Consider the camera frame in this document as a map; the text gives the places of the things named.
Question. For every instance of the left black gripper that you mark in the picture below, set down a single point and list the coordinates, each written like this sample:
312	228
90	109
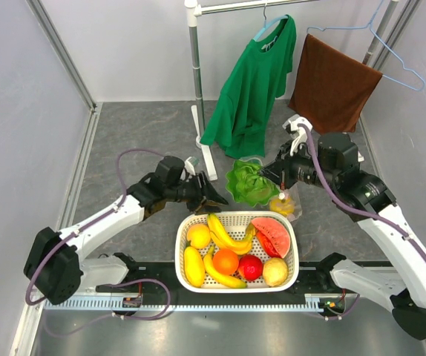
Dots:
200	205

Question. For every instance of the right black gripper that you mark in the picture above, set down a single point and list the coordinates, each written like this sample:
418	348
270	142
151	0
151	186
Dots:
280	170

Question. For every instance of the clear dotted zip bag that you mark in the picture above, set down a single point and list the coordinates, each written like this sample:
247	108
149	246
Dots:
248	185

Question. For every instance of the green plastic cabbage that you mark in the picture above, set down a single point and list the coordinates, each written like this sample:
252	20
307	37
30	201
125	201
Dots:
246	185

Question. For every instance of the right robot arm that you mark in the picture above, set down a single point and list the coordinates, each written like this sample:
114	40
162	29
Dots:
333	163

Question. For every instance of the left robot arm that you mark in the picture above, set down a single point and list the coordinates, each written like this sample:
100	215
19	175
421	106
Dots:
58	264

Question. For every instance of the yellow peach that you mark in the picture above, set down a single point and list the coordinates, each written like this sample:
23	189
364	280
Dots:
198	236

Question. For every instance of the white perforated basket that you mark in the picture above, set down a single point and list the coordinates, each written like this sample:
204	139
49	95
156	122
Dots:
235	223

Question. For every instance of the yellow banana bunch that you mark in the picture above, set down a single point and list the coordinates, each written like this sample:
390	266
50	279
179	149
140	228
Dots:
223	239

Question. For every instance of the watermelon slice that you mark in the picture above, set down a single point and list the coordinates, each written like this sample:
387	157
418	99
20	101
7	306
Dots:
273	236

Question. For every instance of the orange fruit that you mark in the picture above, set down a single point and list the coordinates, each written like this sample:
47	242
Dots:
225	261

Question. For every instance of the yellow mango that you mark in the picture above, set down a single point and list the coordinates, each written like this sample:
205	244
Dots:
193	267

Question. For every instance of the single yellow banana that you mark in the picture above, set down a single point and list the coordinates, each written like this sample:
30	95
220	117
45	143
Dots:
223	279

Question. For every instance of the red apple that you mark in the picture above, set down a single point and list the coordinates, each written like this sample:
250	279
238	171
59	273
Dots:
250	267

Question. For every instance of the green t-shirt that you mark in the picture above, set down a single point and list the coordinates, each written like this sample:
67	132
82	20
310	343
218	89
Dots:
239	122

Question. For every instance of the brown towel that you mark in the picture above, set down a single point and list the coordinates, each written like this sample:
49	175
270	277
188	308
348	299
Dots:
331	88

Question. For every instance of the teal clothes hanger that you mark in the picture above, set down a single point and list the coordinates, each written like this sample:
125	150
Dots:
268	26

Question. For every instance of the white clothes rack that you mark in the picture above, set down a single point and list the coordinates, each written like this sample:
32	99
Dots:
194	11

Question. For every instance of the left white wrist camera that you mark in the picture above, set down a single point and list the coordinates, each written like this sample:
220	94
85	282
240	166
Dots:
190	165

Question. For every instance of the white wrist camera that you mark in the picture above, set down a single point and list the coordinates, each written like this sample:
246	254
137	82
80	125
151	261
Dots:
294	126
190	165

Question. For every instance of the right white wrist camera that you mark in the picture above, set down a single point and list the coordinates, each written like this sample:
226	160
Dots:
294	126

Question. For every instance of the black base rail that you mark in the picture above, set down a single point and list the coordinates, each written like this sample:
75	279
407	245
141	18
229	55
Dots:
308	282

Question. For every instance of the white slotted cable duct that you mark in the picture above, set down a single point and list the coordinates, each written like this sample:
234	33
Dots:
120	304

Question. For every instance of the blue wire hanger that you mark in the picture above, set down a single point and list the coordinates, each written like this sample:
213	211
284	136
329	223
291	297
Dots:
377	38

